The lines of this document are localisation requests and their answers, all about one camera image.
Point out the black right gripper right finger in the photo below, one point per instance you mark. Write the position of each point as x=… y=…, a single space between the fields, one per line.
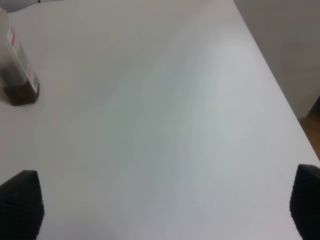
x=304 y=202

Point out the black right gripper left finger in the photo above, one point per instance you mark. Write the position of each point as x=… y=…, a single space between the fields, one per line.
x=21 y=207

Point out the clear plastic drink bottle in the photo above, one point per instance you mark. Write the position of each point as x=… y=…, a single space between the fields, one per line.
x=18 y=80

